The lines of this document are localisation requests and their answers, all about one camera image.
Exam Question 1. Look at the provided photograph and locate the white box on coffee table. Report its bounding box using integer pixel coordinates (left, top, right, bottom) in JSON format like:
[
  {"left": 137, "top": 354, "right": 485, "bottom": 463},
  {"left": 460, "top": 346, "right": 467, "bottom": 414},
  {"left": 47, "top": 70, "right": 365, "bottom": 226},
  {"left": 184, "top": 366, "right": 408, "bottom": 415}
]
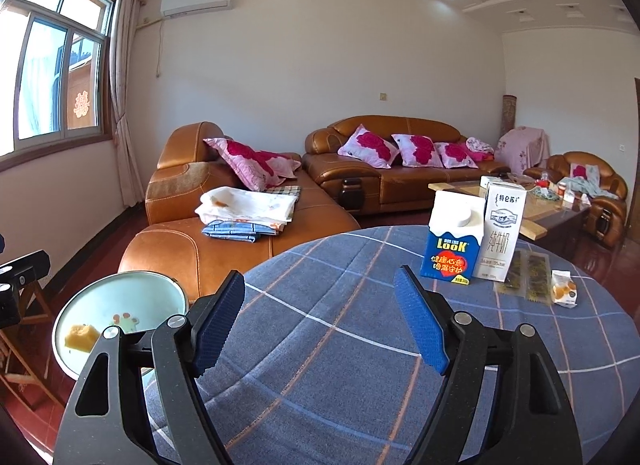
[{"left": 480, "top": 176, "right": 502, "bottom": 190}]

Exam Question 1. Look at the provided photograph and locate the pink covered chair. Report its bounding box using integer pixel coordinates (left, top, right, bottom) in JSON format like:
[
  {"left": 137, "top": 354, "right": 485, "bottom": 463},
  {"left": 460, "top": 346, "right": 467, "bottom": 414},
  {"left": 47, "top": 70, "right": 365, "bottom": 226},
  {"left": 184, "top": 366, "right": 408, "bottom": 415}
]
[{"left": 495, "top": 126, "right": 549, "bottom": 176}]

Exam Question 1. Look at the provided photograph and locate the clear sachet strip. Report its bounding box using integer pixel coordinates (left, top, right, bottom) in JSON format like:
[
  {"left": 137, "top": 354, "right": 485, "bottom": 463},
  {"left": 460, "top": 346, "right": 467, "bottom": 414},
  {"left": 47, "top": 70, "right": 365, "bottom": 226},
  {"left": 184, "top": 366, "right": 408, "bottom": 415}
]
[
  {"left": 494, "top": 249, "right": 526, "bottom": 297},
  {"left": 525, "top": 251, "right": 552, "bottom": 306}
]

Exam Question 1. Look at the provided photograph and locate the folded white cloth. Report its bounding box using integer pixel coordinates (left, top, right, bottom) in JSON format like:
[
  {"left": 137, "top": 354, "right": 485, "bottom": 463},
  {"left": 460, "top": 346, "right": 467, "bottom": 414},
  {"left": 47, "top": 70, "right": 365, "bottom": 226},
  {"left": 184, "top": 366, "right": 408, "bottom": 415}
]
[{"left": 195, "top": 186, "right": 296, "bottom": 229}]

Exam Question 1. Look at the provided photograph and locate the window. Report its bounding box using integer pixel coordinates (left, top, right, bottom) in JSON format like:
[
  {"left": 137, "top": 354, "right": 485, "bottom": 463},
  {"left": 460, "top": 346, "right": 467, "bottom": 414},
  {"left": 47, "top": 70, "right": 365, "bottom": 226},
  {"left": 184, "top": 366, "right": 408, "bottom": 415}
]
[{"left": 1, "top": 0, "right": 115, "bottom": 169}]

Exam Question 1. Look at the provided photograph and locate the brown leather armchair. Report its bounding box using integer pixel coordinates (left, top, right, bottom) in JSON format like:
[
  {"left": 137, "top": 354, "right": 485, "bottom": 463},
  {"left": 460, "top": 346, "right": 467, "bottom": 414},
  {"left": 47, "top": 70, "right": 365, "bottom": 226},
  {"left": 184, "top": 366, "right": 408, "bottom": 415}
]
[{"left": 524, "top": 151, "right": 628, "bottom": 248}]

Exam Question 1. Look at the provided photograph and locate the wooden coffee table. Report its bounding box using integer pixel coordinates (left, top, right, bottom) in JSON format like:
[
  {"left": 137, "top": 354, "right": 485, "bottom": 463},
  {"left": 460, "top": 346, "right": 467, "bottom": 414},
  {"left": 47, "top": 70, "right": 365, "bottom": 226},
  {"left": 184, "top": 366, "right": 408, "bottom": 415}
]
[{"left": 427, "top": 172, "right": 591, "bottom": 256}]

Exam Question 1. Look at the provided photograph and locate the blue LOOK milk carton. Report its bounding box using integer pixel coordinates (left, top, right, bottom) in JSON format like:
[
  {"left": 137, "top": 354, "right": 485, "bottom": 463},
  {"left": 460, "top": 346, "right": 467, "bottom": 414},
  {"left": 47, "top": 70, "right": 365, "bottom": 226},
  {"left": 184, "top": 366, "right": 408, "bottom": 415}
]
[{"left": 420, "top": 190, "right": 485, "bottom": 285}]

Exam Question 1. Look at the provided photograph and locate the beige curtain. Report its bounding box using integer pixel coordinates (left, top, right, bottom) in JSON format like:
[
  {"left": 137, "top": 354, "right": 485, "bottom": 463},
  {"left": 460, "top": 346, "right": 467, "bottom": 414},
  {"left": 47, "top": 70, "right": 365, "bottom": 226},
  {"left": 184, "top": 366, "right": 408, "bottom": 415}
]
[{"left": 108, "top": 0, "right": 148, "bottom": 207}]

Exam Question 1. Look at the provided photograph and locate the white air conditioner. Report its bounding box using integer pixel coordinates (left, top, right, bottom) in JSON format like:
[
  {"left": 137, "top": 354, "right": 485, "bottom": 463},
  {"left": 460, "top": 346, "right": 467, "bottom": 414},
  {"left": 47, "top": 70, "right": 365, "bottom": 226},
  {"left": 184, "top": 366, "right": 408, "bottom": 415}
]
[{"left": 160, "top": 0, "right": 233, "bottom": 18}]

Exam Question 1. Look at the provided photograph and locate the wooden chair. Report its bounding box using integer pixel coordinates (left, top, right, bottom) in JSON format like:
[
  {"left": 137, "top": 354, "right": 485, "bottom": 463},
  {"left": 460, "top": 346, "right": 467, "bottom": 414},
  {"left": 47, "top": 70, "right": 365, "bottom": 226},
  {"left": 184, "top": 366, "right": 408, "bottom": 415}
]
[{"left": 1, "top": 311, "right": 65, "bottom": 412}]

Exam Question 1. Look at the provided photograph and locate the yellow sponge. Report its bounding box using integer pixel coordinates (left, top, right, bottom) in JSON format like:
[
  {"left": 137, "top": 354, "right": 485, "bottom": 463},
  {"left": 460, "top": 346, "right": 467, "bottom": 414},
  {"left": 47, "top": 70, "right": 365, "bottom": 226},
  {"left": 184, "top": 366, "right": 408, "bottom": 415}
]
[{"left": 64, "top": 324, "right": 101, "bottom": 353}]

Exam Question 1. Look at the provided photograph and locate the pink pillow left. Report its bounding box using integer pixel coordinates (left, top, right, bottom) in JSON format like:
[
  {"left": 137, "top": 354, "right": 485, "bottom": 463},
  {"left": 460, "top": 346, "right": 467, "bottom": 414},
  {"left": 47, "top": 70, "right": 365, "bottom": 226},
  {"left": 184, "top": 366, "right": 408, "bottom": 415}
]
[{"left": 337, "top": 124, "right": 399, "bottom": 169}]

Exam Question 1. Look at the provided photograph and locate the light blue trash bin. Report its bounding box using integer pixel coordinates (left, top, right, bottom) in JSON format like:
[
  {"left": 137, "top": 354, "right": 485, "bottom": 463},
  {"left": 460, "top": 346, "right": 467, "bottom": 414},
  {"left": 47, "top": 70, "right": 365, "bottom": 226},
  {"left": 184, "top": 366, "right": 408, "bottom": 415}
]
[{"left": 51, "top": 271, "right": 189, "bottom": 379}]

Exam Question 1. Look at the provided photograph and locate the blue checked tablecloth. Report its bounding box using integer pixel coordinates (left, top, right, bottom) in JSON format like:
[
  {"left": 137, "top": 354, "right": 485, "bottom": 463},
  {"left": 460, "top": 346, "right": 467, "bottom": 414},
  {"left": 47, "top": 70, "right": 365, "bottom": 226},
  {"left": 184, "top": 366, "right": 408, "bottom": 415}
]
[{"left": 198, "top": 225, "right": 639, "bottom": 464}]

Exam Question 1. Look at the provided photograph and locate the clear sachet strip right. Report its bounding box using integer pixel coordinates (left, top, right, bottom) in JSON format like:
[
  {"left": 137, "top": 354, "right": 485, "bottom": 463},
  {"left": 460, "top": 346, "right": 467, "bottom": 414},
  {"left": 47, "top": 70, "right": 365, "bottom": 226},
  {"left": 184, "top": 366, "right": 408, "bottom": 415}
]
[{"left": 525, "top": 251, "right": 552, "bottom": 306}]

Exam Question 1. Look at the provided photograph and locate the brown leather chaise sofa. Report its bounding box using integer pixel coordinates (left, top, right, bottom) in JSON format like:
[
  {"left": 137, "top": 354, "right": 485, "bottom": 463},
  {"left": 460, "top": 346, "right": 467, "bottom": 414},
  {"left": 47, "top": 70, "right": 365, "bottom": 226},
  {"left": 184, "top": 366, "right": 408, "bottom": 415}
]
[{"left": 119, "top": 121, "right": 358, "bottom": 301}]

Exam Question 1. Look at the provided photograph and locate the pink red pillow on chaise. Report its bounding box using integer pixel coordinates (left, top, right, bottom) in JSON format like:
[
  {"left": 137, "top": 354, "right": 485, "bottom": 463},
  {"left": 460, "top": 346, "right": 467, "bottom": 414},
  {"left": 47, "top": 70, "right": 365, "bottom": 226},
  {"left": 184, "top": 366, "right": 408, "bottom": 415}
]
[{"left": 204, "top": 138, "right": 302, "bottom": 192}]

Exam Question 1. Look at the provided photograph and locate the pink pillow right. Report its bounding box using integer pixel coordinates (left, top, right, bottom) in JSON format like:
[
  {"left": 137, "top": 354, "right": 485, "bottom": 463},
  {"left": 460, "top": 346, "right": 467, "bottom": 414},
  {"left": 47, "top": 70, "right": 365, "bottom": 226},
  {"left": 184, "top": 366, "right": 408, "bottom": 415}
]
[{"left": 435, "top": 142, "right": 477, "bottom": 169}]

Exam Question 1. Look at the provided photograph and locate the small white snack box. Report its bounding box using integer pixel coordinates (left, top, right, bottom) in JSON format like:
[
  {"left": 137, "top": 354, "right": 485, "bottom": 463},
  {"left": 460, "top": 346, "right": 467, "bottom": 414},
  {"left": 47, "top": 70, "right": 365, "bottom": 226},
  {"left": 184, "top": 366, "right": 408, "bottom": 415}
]
[{"left": 551, "top": 270, "right": 577, "bottom": 308}]

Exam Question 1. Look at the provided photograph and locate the tall patterned floor lamp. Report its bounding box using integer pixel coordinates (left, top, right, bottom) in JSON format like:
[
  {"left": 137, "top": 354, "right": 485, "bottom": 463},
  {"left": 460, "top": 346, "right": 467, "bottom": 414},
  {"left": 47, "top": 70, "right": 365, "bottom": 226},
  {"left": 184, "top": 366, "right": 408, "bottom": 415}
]
[{"left": 500, "top": 94, "right": 518, "bottom": 136}]

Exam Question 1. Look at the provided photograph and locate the white tall milk carton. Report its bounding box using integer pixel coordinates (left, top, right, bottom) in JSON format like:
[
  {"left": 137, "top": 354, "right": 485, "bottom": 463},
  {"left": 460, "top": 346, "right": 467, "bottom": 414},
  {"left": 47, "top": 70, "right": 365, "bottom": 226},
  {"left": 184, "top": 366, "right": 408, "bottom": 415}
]
[{"left": 473, "top": 182, "right": 527, "bottom": 282}]

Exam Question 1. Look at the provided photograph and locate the pink pillow middle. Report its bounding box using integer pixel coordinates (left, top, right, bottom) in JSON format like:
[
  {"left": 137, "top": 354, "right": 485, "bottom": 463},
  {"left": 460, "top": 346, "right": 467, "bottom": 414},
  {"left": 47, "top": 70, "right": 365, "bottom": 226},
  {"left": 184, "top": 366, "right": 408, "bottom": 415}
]
[{"left": 392, "top": 133, "right": 444, "bottom": 168}]

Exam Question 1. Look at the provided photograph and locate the clear sachet strip left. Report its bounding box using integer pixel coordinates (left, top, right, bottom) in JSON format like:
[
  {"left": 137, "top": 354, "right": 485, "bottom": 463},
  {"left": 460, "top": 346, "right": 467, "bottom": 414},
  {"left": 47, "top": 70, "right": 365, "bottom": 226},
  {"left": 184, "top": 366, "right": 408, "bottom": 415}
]
[{"left": 494, "top": 249, "right": 526, "bottom": 297}]

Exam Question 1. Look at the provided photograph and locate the brown leather long sofa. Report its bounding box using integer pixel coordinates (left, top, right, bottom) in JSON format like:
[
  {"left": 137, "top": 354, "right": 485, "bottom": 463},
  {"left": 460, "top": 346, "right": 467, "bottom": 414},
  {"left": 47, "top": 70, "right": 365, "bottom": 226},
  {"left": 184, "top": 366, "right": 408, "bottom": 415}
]
[{"left": 303, "top": 115, "right": 510, "bottom": 216}]

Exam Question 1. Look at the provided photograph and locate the folded blue striped cloth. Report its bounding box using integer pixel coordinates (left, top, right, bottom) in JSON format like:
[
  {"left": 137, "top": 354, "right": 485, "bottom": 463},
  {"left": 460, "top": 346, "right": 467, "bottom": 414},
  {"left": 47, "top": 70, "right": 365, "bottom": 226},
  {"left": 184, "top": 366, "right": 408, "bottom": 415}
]
[{"left": 202, "top": 220, "right": 280, "bottom": 243}]

